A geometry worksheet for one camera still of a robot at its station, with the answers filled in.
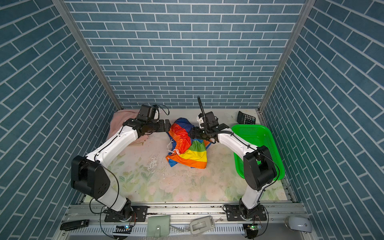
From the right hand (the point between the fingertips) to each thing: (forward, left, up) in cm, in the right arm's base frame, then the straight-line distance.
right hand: (192, 132), depth 88 cm
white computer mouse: (-40, -51, -7) cm, 66 cm away
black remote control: (-49, +51, -11) cm, 72 cm away
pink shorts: (+12, +56, -7) cm, 58 cm away
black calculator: (+26, -35, -13) cm, 45 cm away
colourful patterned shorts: (-8, +5, -8) cm, 12 cm away
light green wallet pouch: (-46, +11, -14) cm, 49 cm away
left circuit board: (-48, +29, -18) cm, 59 cm away
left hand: (+1, +16, +4) cm, 17 cm away
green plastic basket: (+12, -44, -16) cm, 48 cm away
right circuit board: (-43, -34, -18) cm, 58 cm away
